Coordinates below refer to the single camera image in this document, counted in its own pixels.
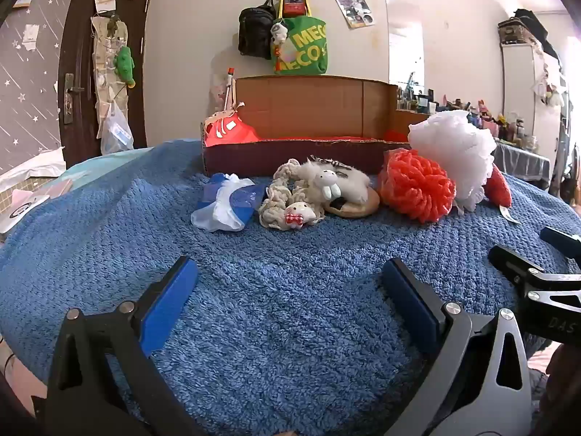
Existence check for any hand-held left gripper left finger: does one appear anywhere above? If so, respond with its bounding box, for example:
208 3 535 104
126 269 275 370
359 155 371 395
43 255 200 436

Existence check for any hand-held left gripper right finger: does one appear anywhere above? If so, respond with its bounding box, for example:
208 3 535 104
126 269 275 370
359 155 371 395
381 257 534 436

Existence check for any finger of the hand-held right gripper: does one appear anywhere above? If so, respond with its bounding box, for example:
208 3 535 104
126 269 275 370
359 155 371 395
488 244 581 292
539 226 581 259

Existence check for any tan round plush pad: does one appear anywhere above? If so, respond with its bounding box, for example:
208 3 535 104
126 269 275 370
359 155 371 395
323 186 381 218

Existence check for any red mesh bath sponge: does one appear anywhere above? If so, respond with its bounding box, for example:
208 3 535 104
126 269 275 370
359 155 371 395
379 149 457 223

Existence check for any blue white plastic bag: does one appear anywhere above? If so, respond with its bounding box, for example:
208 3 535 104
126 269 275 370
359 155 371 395
191 173 266 232

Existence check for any white mesh bath pouf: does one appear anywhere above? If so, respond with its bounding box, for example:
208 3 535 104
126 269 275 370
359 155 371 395
407 110 497 213

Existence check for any white fluffy walrus plush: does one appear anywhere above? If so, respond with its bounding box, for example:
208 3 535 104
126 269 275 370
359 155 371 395
297 155 372 205

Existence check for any cream knotted rope toy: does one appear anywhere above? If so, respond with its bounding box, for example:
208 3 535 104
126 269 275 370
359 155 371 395
258 159 325 230

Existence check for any brown cardboard box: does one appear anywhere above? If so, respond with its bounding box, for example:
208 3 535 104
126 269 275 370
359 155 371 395
200 75 436 177

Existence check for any red knitted soft toy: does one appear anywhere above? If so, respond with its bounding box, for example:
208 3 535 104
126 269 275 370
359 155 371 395
483 163 523 225

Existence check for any grey cloth covered table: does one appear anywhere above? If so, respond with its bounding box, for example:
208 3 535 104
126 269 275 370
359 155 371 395
492 141 552 191

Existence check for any white wardrobe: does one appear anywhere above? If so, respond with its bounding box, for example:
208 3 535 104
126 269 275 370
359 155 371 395
499 41 573 191

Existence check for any hanging white plush toy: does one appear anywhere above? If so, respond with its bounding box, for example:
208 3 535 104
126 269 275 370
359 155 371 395
536 73 568 107

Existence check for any light blue bedsheet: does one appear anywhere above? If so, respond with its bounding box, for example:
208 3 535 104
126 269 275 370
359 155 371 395
68 148 155 182

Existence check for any clear hanging plastic bag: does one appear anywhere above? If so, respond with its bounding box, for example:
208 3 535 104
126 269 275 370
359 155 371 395
97 100 135 155

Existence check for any red plastic box liner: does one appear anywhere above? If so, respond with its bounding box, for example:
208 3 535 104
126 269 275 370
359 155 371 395
203 111 411 148

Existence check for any white plastic sheet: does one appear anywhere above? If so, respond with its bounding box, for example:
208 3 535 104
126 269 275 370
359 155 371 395
0 145 68 191

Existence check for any patterned storage case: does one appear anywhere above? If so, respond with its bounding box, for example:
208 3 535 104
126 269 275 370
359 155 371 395
498 17 539 45

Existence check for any dark cloth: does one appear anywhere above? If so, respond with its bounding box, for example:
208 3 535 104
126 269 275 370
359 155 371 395
514 8 566 60

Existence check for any white stick with red cap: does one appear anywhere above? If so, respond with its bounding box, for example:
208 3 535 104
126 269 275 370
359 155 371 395
224 67 237 110

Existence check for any green plush toy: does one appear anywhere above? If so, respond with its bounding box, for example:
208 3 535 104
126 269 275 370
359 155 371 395
113 45 137 88

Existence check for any beige hanging door organizer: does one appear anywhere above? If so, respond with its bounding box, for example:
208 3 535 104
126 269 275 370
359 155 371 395
91 13 130 139

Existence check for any green tote bag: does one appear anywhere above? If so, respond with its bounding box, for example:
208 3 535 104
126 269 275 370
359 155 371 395
272 0 328 76

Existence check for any dark wooden door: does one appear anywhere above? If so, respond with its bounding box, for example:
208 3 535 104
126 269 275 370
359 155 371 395
58 0 157 169

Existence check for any black backpack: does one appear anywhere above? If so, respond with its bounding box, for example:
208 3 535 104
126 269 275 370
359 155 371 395
238 0 279 60

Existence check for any small red bag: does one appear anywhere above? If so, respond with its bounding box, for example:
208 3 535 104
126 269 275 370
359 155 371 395
278 0 310 18

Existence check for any white packet with ring print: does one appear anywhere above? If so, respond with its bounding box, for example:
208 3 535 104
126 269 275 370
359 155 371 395
0 193 50 237

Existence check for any metal door handle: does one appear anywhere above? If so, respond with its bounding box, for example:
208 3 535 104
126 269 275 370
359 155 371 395
62 73 86 124

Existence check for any wall mirror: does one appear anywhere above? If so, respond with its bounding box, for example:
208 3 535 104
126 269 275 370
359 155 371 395
386 0 425 101

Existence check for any photo wall poster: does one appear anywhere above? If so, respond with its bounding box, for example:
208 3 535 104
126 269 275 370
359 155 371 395
334 0 377 29

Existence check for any panda plush keychain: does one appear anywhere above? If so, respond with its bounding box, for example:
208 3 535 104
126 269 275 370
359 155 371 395
271 20 291 46

